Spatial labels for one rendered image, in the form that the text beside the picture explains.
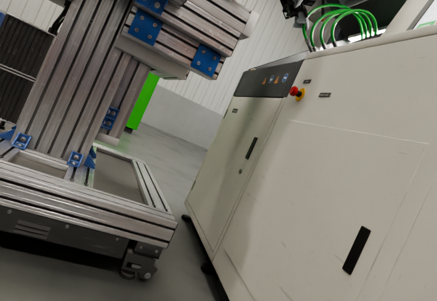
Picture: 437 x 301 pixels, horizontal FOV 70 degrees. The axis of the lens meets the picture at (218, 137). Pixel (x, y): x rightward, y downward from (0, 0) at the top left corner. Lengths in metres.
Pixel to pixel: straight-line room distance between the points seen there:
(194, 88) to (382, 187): 7.57
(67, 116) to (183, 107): 6.89
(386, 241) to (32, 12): 7.83
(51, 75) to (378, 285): 1.14
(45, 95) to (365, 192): 1.04
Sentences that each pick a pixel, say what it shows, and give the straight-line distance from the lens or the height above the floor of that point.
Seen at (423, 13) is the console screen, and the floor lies 1.26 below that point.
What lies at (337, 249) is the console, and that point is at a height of 0.43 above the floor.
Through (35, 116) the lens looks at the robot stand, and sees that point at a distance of 1.26.
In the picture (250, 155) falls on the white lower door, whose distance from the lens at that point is 1.32.
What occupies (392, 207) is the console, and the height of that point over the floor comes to 0.56.
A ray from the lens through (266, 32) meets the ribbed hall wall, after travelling 8.96.
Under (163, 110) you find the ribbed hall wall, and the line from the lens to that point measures 7.95.
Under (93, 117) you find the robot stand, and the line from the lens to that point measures 1.26.
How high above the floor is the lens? 0.56
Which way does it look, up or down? 1 degrees down
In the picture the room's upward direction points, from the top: 24 degrees clockwise
